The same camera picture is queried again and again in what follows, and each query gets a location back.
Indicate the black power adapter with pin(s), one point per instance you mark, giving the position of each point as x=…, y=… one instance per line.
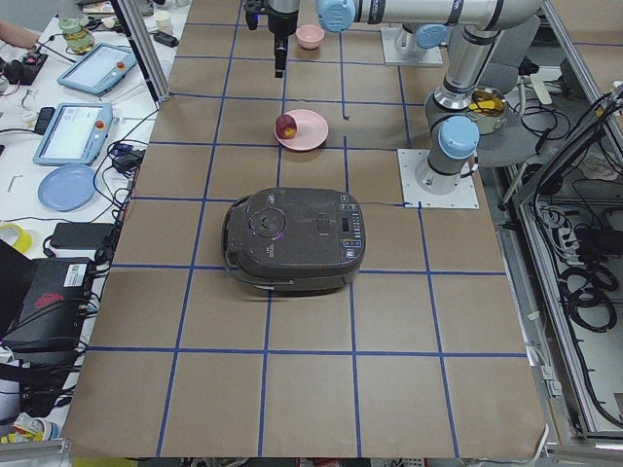
x=80, y=236

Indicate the teach pendant tablet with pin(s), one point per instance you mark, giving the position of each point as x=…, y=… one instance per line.
x=100, y=70
x=76, y=134

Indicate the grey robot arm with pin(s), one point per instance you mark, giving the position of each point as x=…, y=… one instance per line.
x=480, y=24
x=423, y=36

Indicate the yellow tape roll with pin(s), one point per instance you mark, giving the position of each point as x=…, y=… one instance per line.
x=17, y=237

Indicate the green glass jar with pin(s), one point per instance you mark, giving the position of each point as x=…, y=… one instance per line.
x=79, y=40

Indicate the blue plate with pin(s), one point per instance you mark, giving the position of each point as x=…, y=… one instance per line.
x=67, y=187

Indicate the near teach pendant tablet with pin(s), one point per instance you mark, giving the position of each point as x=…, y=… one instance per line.
x=76, y=134

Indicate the black computer box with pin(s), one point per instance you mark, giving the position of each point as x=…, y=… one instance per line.
x=50, y=316

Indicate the pink plate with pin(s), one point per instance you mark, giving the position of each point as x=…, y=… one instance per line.
x=312, y=131

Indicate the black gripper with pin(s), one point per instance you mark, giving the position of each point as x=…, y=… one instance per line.
x=280, y=23

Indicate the red apple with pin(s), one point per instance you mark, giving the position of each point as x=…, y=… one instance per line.
x=285, y=127

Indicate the pink bowl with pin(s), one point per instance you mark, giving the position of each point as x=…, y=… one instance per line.
x=310, y=36

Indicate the aluminium frame post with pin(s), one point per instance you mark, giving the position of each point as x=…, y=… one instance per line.
x=130, y=18

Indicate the grey office chair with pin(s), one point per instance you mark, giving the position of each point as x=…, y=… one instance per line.
x=511, y=143

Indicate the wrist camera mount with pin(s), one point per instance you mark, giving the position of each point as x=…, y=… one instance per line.
x=252, y=10

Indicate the dark grey rice cooker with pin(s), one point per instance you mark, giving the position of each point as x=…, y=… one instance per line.
x=294, y=240

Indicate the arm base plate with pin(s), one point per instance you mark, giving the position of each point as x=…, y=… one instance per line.
x=426, y=189
x=395, y=55

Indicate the far teach pendant tablet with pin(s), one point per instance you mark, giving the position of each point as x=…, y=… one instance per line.
x=100, y=70

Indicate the steel pot with yellow contents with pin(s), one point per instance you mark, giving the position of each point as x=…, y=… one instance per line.
x=487, y=110

